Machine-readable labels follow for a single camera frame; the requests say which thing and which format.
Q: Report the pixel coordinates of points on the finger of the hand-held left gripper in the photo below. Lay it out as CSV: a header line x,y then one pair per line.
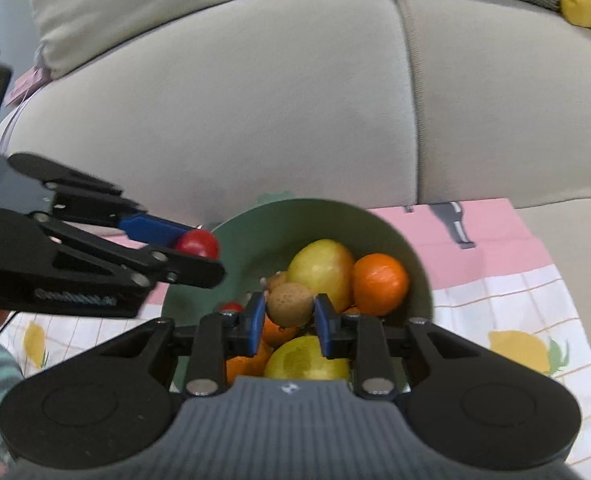
x,y
195,271
150,227

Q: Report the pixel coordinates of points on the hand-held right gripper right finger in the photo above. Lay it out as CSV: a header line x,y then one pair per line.
x,y
325,329

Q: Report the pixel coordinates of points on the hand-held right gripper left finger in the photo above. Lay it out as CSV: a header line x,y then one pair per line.
x,y
255,321

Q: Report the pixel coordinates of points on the large red tomato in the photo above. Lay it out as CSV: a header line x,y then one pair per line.
x,y
233,307

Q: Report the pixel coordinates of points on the small red tomato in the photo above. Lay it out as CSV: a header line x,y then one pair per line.
x,y
200,244

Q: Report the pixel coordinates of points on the brown kiwi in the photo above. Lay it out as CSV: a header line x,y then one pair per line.
x,y
275,280
290,304

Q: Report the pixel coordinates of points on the yellow lemon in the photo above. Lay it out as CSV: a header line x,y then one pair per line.
x,y
300,361

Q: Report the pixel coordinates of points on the yellow orange mango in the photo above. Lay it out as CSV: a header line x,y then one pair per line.
x,y
320,270

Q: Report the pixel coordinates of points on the green colander bowl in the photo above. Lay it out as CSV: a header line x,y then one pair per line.
x,y
255,240

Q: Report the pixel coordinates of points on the light grey sofa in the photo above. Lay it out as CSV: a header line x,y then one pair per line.
x,y
250,110

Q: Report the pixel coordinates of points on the pink checked printed blanket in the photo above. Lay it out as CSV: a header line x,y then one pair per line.
x,y
500,300

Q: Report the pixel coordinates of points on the light grey cushion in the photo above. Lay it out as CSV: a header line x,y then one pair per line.
x,y
125,0

